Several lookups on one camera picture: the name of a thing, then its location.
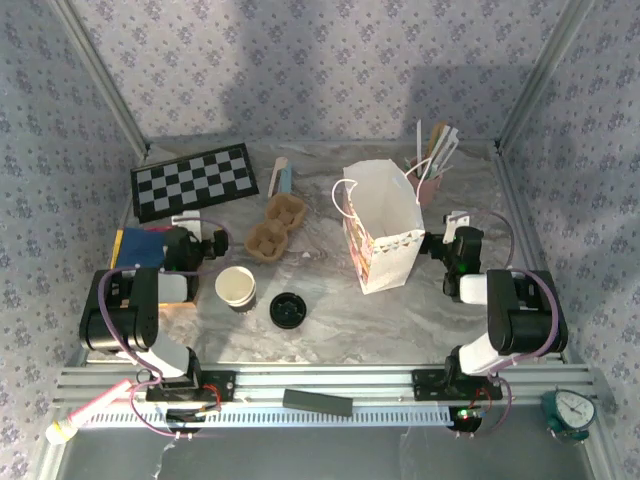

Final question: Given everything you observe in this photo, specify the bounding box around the teal alarm clock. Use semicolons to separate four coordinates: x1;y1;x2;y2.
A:
542;387;597;444

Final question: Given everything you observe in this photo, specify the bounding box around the pink holder cup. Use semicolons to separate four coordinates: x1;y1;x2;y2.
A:
404;158;444;205

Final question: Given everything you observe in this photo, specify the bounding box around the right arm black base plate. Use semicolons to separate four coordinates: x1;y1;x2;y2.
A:
412;368;504;401

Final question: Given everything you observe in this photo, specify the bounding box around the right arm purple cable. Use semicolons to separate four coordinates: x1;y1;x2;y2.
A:
462;209;559;441

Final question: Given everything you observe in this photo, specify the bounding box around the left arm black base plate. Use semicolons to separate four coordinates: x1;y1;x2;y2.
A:
144;369;237;404

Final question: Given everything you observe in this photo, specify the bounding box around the white slotted cable duct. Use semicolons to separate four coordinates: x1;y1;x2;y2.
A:
82;402;454;430

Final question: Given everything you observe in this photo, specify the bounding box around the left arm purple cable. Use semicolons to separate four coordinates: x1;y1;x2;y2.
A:
97;215;234;442

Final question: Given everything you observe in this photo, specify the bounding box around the wooden stir stick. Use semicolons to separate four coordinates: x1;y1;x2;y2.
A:
428;122;447;164

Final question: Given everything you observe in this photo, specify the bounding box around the aluminium mounting rail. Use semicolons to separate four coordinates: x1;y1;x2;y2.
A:
53;364;599;407

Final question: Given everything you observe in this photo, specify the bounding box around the aluminium frame post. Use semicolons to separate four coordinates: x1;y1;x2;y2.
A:
49;0;152;159
493;0;597;151

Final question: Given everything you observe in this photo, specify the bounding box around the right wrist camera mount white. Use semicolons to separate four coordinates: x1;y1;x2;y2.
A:
444;211;472;242

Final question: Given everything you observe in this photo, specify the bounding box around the blue paper napkin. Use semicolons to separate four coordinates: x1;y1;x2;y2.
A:
119;227;169;270

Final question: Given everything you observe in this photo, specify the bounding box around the pink tube with white cap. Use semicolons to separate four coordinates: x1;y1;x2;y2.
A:
45;378;134;445

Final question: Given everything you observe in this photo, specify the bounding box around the white cartoon print paper bag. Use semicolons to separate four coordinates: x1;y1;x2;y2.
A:
331;158;432;296

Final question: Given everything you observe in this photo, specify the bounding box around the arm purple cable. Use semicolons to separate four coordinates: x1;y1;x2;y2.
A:
97;215;234;442
462;209;559;441

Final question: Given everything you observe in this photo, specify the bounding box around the black white chessboard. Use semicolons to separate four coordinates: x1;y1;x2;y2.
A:
129;143;260;225

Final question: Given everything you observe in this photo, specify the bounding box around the black rectangular block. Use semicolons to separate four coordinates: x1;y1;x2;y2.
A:
282;387;354;418

